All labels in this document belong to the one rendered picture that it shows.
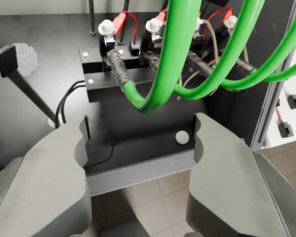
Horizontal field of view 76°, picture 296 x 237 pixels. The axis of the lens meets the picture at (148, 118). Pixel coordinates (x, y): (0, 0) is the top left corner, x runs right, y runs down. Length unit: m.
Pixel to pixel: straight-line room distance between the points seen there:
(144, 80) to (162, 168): 0.20
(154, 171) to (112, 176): 0.09
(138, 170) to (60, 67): 0.38
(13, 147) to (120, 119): 0.27
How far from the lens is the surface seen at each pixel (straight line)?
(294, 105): 0.62
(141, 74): 0.44
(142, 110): 0.16
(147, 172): 0.42
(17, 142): 0.58
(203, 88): 0.22
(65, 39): 0.67
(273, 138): 0.56
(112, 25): 0.34
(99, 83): 0.42
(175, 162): 0.44
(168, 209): 1.46
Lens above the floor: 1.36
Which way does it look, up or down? 70 degrees down
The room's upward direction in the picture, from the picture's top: 41 degrees clockwise
